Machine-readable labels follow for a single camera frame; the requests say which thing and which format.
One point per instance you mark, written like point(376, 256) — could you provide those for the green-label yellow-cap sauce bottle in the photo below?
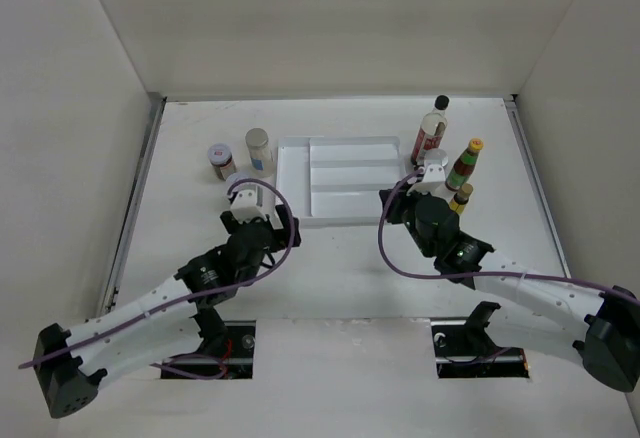
point(464, 166)

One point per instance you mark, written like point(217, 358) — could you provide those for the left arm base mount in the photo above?
point(226, 355)

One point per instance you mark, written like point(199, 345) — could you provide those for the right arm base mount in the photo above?
point(463, 349)

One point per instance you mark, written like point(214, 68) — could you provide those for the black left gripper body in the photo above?
point(285, 237)

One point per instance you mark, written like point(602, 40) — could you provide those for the white divided organizer tray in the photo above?
point(334, 182)

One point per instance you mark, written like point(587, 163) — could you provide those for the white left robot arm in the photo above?
point(178, 317)

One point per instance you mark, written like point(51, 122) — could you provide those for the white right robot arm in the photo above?
point(593, 326)

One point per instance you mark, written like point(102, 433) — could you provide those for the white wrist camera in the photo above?
point(430, 177)
point(247, 203)

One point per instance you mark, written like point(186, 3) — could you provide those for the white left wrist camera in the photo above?
point(247, 203)

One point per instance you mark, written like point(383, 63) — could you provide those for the tall soy sauce bottle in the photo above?
point(431, 130)

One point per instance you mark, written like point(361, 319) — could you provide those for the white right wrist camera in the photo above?
point(430, 177)

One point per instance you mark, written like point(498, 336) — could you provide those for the silver-lid jar blue label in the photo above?
point(260, 153)

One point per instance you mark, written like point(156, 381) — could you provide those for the small gold-cap bottle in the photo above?
point(461, 198)

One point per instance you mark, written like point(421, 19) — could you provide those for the dark jar white red lid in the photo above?
point(221, 159)

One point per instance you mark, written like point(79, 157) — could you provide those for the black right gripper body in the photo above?
point(403, 209)

